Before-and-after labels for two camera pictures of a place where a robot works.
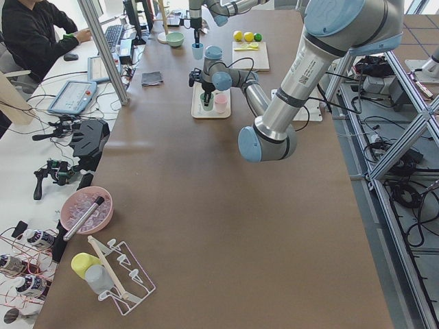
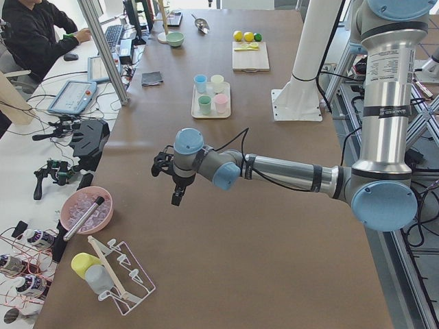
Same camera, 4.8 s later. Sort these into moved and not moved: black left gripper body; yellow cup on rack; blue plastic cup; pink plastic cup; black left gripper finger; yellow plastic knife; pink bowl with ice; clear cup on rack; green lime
Moved: black left gripper finger; blue plastic cup; black left gripper body
Not moved: green lime; yellow plastic knife; yellow cup on rack; pink bowl with ice; pink plastic cup; clear cup on rack
